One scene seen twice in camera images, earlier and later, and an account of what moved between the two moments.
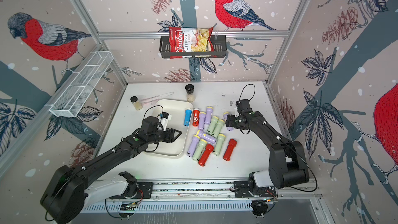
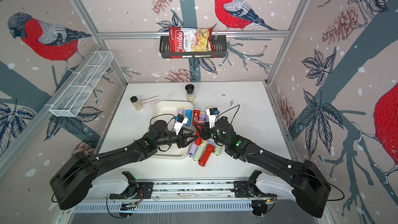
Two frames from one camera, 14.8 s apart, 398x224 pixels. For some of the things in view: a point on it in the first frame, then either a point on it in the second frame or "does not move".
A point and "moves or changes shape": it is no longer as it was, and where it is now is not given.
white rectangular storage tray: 175,108 does not move
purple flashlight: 193,145 does not move
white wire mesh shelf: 77,89 does not move
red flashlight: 229,150 moves or changes shape
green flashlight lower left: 199,150 does not move
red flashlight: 209,148 does not move
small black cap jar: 136,102 does not move
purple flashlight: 230,128 → 180,110
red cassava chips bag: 186,40 does not move
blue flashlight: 187,116 does not move
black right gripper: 229,121 → 205,130
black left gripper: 170,135 → 182,138
